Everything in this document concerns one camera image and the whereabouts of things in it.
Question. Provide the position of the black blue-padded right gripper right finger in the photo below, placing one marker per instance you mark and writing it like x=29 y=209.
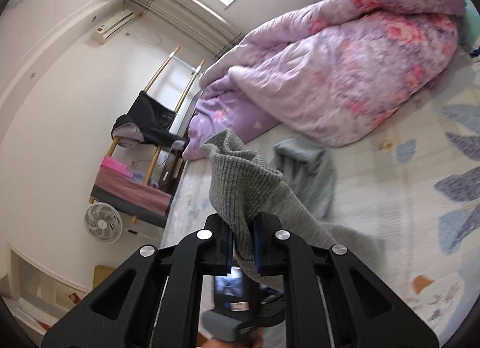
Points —
x=332 y=299

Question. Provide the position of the pink striped folded blanket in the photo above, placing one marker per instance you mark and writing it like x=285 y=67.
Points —
x=123 y=189

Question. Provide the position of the beige curtain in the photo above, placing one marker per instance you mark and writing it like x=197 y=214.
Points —
x=193 y=19

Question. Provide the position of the floral patterned bed sheet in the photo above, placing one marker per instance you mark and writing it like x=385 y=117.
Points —
x=414 y=183

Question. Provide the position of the purple floral quilt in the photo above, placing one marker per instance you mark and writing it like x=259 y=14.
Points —
x=332 y=71

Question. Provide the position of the white air conditioner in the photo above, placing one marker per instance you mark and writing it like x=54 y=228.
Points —
x=103 y=33

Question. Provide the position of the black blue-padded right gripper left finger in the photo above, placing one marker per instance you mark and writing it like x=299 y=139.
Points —
x=152 y=299

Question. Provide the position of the grey zip hoodie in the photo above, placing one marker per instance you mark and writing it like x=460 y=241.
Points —
x=297 y=186

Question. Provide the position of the teal striped pillow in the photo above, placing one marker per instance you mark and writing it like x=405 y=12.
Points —
x=470 y=29

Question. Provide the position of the white floor fan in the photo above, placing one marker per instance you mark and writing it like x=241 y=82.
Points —
x=103 y=222

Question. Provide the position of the black garment on rack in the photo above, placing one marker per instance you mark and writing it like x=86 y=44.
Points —
x=147 y=122

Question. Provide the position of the person's left hand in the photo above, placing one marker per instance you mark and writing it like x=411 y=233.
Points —
x=257 y=342

